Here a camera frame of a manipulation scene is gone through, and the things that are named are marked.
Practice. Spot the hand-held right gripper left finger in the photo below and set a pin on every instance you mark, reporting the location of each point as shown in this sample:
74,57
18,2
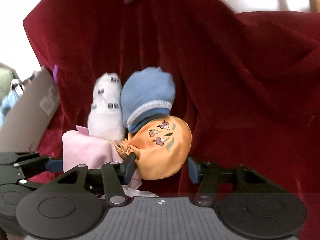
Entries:
130,168

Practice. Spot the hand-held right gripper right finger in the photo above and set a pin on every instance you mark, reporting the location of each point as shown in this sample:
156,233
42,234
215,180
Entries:
192,171

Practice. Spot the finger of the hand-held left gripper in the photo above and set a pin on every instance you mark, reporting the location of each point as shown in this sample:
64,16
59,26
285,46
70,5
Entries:
53,165

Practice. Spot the orange embroidered pouch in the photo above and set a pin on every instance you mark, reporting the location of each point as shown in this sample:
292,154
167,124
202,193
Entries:
162,155

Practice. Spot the pink cloth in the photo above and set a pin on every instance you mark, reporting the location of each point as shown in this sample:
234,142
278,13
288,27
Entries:
85,150

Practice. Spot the white cardboard box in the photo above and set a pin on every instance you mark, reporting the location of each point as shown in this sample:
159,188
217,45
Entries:
27,120

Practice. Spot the white sock with black print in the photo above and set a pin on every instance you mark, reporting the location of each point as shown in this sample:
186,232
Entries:
105,115

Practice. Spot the light blue plush toy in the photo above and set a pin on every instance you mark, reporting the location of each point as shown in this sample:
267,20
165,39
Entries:
7,105

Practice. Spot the blue knit hat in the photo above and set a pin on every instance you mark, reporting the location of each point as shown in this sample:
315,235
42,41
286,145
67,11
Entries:
147,92

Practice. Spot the red velvet cloth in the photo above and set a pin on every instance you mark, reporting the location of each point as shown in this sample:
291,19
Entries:
225,92

